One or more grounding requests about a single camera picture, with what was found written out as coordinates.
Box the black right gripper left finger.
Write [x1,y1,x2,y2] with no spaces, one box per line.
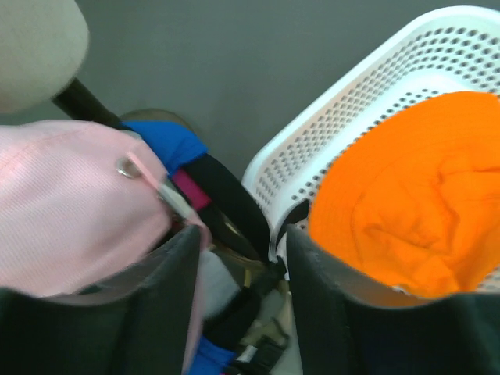
[1,226,202,374]

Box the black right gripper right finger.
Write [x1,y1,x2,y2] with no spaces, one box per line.
[286,226,499,374]

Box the light pink cap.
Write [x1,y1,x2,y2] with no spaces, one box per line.
[0,119,214,375]

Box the orange cap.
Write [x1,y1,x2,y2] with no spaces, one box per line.
[309,91,499,298]

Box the black cap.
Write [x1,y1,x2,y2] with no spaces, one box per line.
[183,154,270,263]

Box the blue cap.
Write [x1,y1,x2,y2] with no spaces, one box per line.
[125,120,208,177]

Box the beige mannequin head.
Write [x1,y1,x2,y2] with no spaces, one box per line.
[1,0,90,114]

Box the white perforated basket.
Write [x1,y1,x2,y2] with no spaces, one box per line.
[243,6,499,293]

